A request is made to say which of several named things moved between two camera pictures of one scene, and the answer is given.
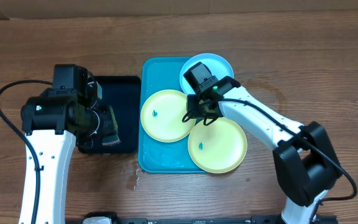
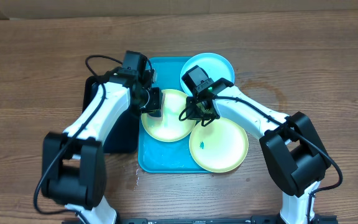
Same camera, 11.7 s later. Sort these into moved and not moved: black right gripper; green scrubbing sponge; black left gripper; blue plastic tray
Moved: black left gripper; green scrubbing sponge
Not moved: blue plastic tray; black right gripper
